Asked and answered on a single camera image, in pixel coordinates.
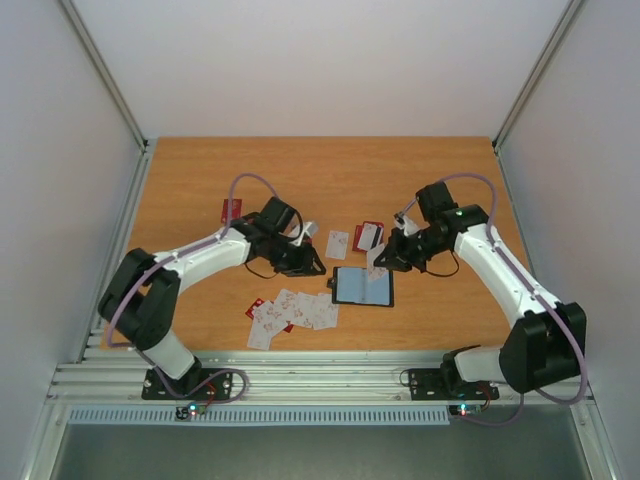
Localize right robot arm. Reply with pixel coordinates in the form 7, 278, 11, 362
373, 180, 588, 398

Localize frame post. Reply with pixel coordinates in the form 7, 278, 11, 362
57, 0, 149, 152
492, 0, 587, 155

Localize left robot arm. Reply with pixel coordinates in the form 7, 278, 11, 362
97, 196, 326, 398

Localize red card far left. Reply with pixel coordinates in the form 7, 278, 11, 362
220, 198, 242, 223

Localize white floral card pile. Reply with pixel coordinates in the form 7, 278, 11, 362
247, 289, 339, 351

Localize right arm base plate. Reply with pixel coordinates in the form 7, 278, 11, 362
404, 368, 500, 402

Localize red card under pile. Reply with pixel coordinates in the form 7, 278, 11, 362
245, 298, 294, 333

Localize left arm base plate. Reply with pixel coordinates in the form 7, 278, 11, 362
141, 368, 234, 401

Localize red card with white card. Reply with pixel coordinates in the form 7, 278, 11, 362
352, 221, 384, 252

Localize grey slotted cable duct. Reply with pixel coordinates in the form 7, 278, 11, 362
68, 405, 450, 427

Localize black leather card holder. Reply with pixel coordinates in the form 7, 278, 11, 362
327, 267, 394, 308

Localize left controller board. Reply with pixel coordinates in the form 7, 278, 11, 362
175, 403, 208, 421

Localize left frame post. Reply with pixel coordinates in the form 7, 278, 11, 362
57, 0, 149, 152

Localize aluminium table edge rail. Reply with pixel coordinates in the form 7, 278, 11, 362
47, 349, 596, 404

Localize right frame post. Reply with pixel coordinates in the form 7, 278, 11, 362
492, 0, 587, 155

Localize right controller board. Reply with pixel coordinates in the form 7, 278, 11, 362
448, 403, 489, 417

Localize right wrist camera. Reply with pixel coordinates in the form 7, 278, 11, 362
394, 211, 420, 237

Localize controller board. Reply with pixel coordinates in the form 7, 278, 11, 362
448, 403, 489, 417
175, 403, 208, 421

